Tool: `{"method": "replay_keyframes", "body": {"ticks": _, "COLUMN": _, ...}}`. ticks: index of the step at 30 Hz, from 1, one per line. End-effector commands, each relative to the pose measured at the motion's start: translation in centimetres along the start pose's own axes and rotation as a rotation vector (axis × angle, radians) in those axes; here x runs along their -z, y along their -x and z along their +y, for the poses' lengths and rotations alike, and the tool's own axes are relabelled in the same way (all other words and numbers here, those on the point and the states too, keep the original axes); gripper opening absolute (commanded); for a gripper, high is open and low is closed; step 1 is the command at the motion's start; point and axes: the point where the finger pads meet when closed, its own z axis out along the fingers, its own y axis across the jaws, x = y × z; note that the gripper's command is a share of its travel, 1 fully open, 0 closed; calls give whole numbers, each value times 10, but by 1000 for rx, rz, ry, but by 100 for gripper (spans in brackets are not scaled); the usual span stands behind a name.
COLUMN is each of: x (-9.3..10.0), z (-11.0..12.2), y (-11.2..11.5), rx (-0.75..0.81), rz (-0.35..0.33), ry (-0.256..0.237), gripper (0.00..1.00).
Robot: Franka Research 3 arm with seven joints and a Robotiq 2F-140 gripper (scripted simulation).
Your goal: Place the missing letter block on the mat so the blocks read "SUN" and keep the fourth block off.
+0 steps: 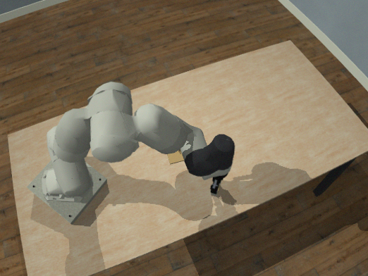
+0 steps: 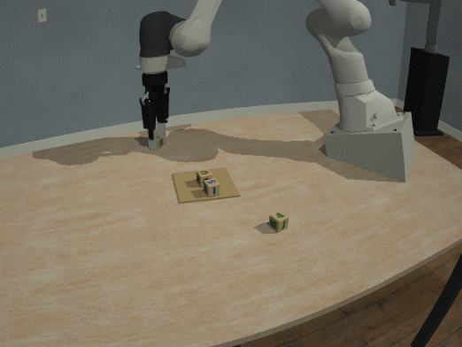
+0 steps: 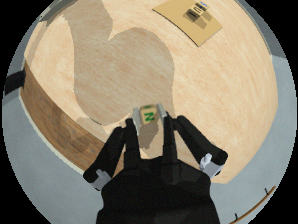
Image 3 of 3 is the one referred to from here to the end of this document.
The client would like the tan flat square mat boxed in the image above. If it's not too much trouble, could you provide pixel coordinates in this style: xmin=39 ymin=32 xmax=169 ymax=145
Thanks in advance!
xmin=152 ymin=0 xmax=223 ymax=47

